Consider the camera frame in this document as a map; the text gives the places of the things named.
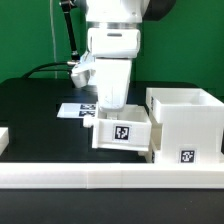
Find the white drawer box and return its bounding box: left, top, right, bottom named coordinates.
left=83, top=105, right=152, bottom=152
left=138, top=140, right=161, bottom=163

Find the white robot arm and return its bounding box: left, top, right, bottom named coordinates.
left=71, top=0, right=176, bottom=113

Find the thin white cable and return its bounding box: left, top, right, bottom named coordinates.
left=49, top=0, right=58, bottom=80

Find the black camera stand pole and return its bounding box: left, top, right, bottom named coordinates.
left=59, top=0, right=80, bottom=60

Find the black cable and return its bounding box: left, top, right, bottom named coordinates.
left=21, top=61, right=81, bottom=80

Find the white table border fence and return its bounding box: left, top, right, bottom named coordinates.
left=0, top=126, right=224, bottom=190

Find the paper marker sheet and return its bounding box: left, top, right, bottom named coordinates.
left=57, top=103, right=96, bottom=118

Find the white drawer cabinet frame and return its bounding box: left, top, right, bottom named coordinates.
left=146, top=88, right=224, bottom=164

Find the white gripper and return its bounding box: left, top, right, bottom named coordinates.
left=87, top=28, right=140, bottom=112

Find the white front drawer box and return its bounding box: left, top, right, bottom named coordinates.
left=138, top=140, right=161, bottom=163

